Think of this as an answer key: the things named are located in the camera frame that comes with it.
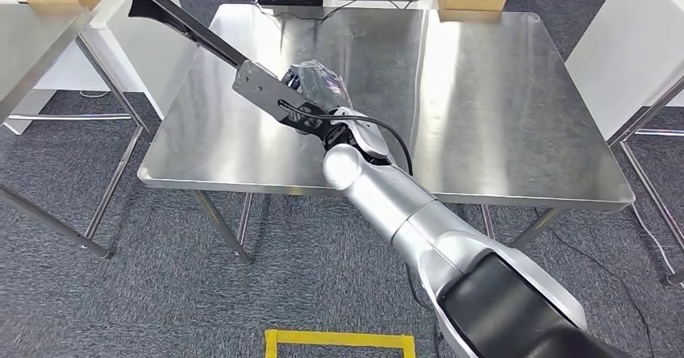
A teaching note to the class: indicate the white desk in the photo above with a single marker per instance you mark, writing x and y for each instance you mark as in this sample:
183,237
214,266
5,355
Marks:
155,56
625,40

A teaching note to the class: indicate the yellow floor tape square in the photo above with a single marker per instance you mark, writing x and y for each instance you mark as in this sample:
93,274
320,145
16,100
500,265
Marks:
342,338

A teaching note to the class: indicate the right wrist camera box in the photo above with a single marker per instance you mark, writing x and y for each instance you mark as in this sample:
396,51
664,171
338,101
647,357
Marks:
262,86

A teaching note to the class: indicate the stainless steel workbench table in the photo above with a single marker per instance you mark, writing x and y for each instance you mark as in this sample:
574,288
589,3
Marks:
481,104

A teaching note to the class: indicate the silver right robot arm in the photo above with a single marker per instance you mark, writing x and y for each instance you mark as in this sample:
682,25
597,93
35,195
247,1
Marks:
395,206

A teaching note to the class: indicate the black plastic panel part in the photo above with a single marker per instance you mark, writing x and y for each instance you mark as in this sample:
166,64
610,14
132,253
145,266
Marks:
181,19

